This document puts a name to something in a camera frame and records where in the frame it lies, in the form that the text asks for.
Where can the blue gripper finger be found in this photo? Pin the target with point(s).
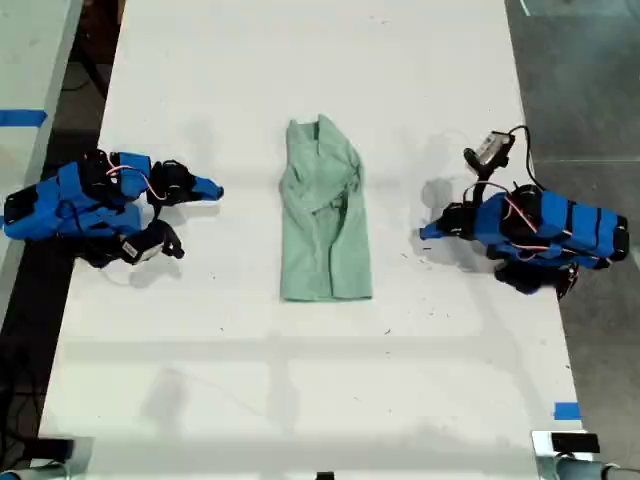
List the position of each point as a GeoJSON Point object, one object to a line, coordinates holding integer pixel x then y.
{"type": "Point", "coordinates": [432, 230]}
{"type": "Point", "coordinates": [205, 187]}

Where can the pale green T-shirt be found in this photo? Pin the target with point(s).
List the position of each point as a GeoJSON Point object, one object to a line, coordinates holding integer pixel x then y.
{"type": "Point", "coordinates": [325, 240]}

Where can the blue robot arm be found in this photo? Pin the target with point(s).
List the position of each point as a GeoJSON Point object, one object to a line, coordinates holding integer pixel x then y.
{"type": "Point", "coordinates": [575, 225]}
{"type": "Point", "coordinates": [90, 215]}

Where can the long blue tape strip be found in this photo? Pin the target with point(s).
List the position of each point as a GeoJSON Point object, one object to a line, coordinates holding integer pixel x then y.
{"type": "Point", "coordinates": [20, 117]}

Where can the white side table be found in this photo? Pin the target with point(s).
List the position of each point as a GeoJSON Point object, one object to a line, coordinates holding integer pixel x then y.
{"type": "Point", "coordinates": [30, 75]}

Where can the short blue tape strip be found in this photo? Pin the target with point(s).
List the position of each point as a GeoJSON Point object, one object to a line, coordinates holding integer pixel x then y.
{"type": "Point", "coordinates": [567, 411]}

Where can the small black box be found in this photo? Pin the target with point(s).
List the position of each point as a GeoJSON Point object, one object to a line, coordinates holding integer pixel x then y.
{"type": "Point", "coordinates": [52, 448]}
{"type": "Point", "coordinates": [325, 476]}
{"type": "Point", "coordinates": [575, 443]}

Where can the black camera stalk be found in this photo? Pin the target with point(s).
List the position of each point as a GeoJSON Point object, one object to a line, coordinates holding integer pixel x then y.
{"type": "Point", "coordinates": [481, 182]}
{"type": "Point", "coordinates": [159, 222]}

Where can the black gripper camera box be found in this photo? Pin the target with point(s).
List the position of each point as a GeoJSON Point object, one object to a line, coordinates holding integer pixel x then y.
{"type": "Point", "coordinates": [145, 247]}
{"type": "Point", "coordinates": [492, 147]}

